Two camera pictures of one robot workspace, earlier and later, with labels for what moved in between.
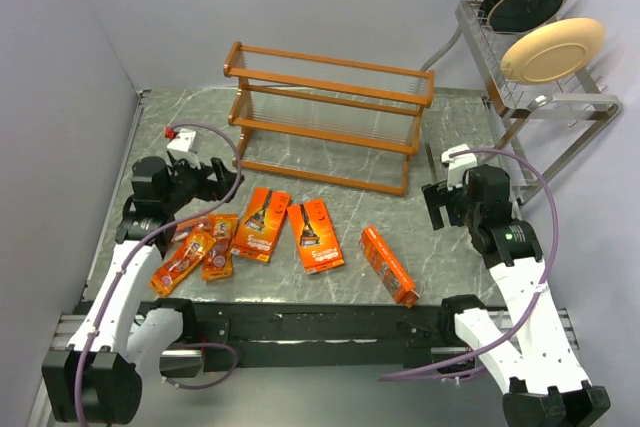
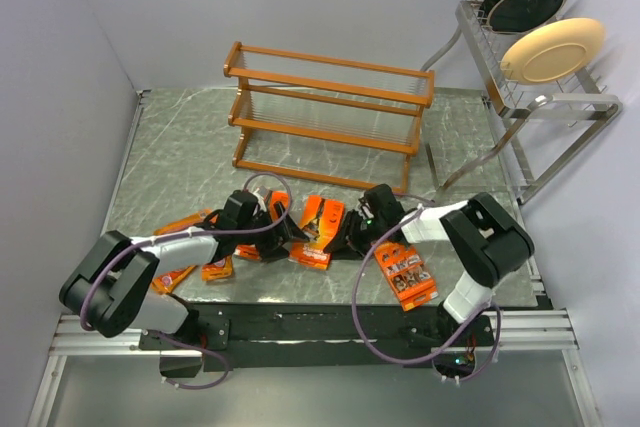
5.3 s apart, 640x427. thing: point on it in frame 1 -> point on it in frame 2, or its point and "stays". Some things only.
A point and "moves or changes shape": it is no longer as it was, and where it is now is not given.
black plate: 527,1 stays
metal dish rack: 544,126 stays
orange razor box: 318,244 moves or changes shape
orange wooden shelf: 327,119 stays
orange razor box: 390,271 moves or changes shape
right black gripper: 437,195 -> 349,238
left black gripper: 225,186 -> 272,247
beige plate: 553,51 stays
